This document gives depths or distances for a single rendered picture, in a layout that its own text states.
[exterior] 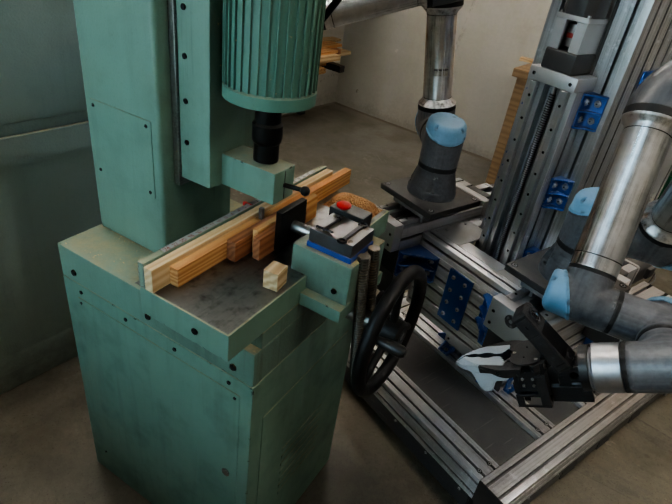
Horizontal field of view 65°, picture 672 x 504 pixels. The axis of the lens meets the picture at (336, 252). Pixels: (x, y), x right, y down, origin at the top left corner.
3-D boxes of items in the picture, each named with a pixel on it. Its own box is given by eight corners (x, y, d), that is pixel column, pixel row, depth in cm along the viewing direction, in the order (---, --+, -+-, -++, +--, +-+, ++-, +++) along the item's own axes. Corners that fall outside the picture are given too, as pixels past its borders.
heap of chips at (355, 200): (366, 222, 126) (368, 212, 125) (322, 204, 131) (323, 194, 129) (382, 210, 133) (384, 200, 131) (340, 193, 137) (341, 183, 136)
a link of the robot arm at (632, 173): (654, 22, 84) (539, 308, 85) (732, 37, 81) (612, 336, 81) (638, 56, 95) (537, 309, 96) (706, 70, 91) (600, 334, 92)
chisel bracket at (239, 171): (272, 212, 107) (275, 174, 103) (219, 190, 112) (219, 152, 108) (293, 200, 113) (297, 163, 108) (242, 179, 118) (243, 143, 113)
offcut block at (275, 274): (276, 292, 99) (278, 275, 97) (262, 286, 100) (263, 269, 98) (286, 282, 102) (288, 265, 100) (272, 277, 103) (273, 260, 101)
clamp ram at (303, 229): (302, 263, 108) (307, 224, 103) (273, 249, 110) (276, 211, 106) (326, 245, 114) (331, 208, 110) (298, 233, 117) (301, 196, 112)
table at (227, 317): (271, 390, 87) (273, 363, 84) (140, 312, 99) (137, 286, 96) (419, 244, 133) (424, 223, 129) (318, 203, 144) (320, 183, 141)
